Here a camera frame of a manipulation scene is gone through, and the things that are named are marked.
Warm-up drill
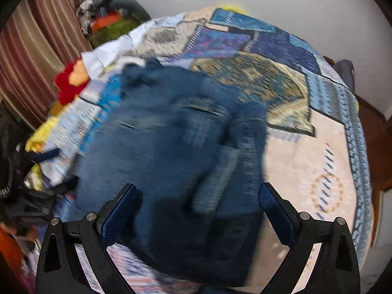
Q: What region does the blue denim jacket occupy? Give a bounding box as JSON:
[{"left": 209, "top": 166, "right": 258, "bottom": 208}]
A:
[{"left": 70, "top": 59, "right": 266, "bottom": 287}]

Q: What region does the orange sleeve forearm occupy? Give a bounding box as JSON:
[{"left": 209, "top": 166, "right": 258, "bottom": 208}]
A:
[{"left": 0, "top": 228, "right": 23, "bottom": 281}]

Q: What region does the green and orange clothes pile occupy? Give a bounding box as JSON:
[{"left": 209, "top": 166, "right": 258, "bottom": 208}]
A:
[{"left": 76, "top": 0, "right": 151, "bottom": 48}]

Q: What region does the yellow fleece garment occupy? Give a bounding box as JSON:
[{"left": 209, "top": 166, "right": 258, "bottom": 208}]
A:
[{"left": 24, "top": 116, "right": 59, "bottom": 191}]

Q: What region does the red plush toy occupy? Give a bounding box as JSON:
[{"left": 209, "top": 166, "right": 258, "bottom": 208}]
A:
[{"left": 54, "top": 58, "right": 90, "bottom": 106}]

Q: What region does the white shirt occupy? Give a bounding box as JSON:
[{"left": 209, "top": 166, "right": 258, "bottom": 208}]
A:
[{"left": 81, "top": 12, "right": 186, "bottom": 80}]

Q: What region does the striped maroon curtain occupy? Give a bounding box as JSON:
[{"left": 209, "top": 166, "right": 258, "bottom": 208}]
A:
[{"left": 1, "top": 0, "right": 91, "bottom": 129}]

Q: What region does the grey pillow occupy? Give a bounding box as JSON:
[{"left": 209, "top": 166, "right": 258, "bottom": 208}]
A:
[{"left": 333, "top": 60, "right": 355, "bottom": 94}]

